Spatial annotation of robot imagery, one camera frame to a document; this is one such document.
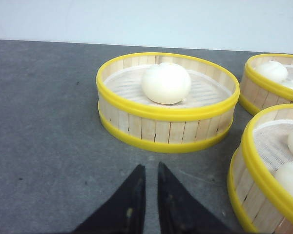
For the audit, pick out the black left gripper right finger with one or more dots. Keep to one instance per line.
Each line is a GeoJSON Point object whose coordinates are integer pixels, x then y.
{"type": "Point", "coordinates": [179, 212]}

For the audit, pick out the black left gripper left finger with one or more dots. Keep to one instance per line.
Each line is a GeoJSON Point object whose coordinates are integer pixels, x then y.
{"type": "Point", "coordinates": [124, 212]}

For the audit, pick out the bamboo steamer basket yellow rims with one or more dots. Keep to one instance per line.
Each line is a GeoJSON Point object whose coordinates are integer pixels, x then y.
{"type": "Point", "coordinates": [163, 129]}

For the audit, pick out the near right bamboo steamer basket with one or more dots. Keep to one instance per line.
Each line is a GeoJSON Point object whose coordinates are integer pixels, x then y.
{"type": "Point", "coordinates": [260, 203]}

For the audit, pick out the mesh liner in near basket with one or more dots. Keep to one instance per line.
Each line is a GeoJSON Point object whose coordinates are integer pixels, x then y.
{"type": "Point", "coordinates": [271, 143]}

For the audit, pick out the white mesh steamer liner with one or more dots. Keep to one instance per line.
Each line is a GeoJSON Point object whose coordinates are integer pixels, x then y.
{"type": "Point", "coordinates": [204, 90]}

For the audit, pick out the white steamed bun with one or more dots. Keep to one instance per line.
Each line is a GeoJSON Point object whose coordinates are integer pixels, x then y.
{"type": "Point", "coordinates": [166, 83]}

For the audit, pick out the far right bamboo steamer basket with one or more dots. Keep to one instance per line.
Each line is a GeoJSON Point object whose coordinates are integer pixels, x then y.
{"type": "Point", "coordinates": [257, 92]}

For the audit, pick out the white bun in far basket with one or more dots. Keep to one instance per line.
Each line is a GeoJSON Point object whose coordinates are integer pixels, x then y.
{"type": "Point", "coordinates": [272, 70]}

